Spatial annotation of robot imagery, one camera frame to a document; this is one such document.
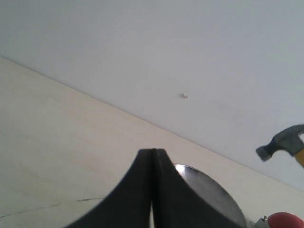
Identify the yellow black claw hammer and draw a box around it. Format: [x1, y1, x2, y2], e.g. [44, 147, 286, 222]
[256, 124, 304, 167]

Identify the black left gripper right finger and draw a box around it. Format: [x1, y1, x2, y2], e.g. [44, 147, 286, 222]
[152, 149, 239, 228]

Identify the round stainless steel plate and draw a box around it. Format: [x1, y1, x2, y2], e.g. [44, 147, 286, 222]
[174, 164, 247, 228]

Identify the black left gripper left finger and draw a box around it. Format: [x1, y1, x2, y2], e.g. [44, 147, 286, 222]
[68, 149, 153, 228]

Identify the red dome push button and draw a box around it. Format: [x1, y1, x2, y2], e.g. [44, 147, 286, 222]
[249, 212, 304, 228]

